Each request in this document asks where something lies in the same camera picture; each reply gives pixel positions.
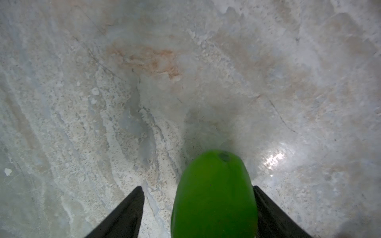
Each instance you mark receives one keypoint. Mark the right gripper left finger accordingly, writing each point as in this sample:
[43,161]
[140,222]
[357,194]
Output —
[125,220]

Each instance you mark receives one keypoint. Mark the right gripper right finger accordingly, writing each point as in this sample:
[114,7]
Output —
[273,221]

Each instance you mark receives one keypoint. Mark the green fake lime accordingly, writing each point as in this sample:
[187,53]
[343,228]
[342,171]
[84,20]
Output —
[215,199]

